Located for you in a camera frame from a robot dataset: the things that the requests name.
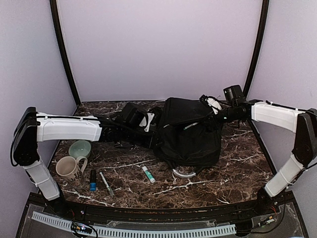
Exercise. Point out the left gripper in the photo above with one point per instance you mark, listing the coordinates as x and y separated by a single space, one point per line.
147 143

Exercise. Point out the white glue stick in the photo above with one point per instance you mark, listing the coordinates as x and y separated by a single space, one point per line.
148 174

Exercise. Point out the black student bag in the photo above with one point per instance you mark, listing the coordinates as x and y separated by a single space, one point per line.
198 146

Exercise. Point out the white thin pen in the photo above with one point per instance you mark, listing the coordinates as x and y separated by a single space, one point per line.
106 184

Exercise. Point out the black marker blue cap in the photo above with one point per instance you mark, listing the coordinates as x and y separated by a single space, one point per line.
93 184

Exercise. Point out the white pen blue cap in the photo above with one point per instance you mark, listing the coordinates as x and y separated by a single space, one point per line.
189 126

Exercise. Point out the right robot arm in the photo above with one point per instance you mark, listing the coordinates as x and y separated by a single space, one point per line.
303 123

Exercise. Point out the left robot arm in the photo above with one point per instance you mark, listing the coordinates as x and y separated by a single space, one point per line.
35 127

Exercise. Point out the green ceramic bowl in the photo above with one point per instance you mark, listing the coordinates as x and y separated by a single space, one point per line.
80 148

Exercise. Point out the cream patterned mug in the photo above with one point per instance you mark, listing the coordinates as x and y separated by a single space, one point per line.
72 169

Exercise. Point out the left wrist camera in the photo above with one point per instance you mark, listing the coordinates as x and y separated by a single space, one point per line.
146 121

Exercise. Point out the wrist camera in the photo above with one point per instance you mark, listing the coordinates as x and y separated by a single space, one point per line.
146 121
210 102

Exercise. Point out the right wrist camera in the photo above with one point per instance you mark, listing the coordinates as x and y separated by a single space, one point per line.
210 102

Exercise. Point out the black front rail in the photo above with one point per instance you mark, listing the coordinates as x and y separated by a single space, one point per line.
87 209

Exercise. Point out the right black frame post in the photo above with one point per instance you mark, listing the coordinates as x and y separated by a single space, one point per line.
257 47

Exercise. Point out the black frame post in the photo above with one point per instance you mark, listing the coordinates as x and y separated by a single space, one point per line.
257 47
63 53

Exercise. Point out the white slotted cable duct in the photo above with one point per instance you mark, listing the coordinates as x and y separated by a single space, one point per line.
117 229

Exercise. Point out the left black frame post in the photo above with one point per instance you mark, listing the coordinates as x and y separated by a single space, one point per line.
63 53

